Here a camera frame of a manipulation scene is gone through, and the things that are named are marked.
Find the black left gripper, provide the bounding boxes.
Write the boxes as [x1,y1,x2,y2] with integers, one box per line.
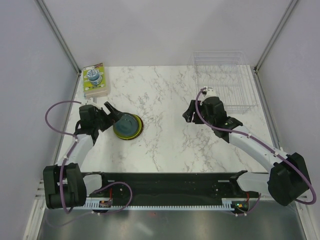
[92,102,124,132]

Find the dark green plate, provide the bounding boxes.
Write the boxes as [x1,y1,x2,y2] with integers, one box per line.
[113,113,138,137]

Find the lime green plate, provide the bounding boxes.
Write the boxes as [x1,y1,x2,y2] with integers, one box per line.
[113,113,144,141]

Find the red floral plate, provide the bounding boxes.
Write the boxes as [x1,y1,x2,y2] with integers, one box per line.
[122,114,144,141]

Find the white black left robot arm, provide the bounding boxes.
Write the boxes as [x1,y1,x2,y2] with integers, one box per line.
[43,100,125,214]

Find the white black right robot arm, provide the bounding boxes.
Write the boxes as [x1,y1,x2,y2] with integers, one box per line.
[182,96,317,206]

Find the green box with wooden base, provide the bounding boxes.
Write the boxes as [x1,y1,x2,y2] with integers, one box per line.
[82,62,108,100]

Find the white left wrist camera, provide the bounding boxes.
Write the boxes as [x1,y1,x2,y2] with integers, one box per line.
[85,97,99,108]

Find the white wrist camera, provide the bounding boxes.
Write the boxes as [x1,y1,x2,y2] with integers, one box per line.
[201,86,218,101]
[85,97,99,108]

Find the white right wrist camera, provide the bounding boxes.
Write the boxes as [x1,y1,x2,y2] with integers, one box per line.
[201,86,218,101]

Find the white wire dish rack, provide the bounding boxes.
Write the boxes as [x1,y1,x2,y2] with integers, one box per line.
[189,50,257,114]

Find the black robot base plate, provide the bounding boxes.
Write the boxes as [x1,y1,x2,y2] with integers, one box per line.
[90,172,259,205]

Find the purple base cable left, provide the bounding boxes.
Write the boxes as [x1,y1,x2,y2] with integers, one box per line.
[87,181,133,217]

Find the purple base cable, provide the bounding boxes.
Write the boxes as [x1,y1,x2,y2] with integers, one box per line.
[87,181,133,217]
[231,192,263,218]

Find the white slotted cable duct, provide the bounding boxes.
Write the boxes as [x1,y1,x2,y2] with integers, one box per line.
[78,197,250,213]

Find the aluminium rail front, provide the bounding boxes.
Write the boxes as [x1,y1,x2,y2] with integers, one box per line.
[34,178,310,201]

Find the aluminium frame post right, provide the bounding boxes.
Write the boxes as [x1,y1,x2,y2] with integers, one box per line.
[252,0,300,74]

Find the aluminium frame post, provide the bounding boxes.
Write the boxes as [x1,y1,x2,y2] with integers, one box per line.
[35,0,82,76]
[252,0,300,74]

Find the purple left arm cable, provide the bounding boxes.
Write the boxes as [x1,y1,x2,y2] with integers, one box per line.
[44,100,83,215]

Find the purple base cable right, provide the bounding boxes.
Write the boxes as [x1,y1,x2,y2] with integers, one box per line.
[231,192,263,218]

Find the aluminium frame post left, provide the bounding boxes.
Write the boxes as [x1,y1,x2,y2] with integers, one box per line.
[35,0,82,76]

